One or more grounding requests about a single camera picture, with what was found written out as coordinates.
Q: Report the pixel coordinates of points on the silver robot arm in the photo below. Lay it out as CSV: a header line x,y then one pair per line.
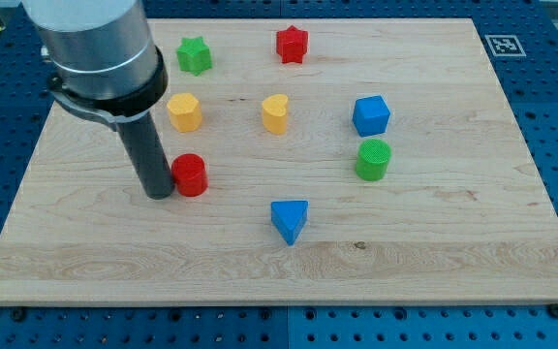
x,y
108,69

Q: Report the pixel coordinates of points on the blue triangle block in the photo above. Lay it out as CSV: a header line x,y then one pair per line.
x,y
289,218

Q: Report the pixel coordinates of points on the wooden board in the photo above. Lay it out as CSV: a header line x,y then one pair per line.
x,y
461,216

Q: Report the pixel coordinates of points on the yellow heart block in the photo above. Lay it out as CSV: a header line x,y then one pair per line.
x,y
275,113

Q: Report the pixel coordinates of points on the red cylinder block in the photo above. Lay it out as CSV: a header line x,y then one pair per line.
x,y
189,175

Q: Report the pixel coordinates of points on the green cylinder block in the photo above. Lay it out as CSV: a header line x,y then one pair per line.
x,y
373,157

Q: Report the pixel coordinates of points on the blue cube block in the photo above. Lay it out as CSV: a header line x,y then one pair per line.
x,y
371,116

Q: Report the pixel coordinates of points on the yellow hexagon block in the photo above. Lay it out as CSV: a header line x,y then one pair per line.
x,y
184,112

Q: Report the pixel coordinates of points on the red star block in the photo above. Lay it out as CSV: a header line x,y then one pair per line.
x,y
292,44

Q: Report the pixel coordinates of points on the black cylindrical pointer tool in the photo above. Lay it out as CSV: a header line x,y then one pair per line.
x,y
143,146

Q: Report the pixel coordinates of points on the green star block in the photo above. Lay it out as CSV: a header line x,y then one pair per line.
x,y
194,55

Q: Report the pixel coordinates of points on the white fiducial marker tag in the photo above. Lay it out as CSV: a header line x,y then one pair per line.
x,y
505,45

